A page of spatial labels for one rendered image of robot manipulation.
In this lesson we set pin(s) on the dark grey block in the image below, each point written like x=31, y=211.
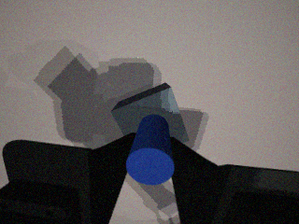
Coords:
x=159, y=100

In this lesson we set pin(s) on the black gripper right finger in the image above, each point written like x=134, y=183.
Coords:
x=204, y=190

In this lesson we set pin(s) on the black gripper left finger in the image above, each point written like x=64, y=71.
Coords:
x=98, y=174

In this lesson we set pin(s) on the blue cylinder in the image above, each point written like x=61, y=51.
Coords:
x=150, y=160

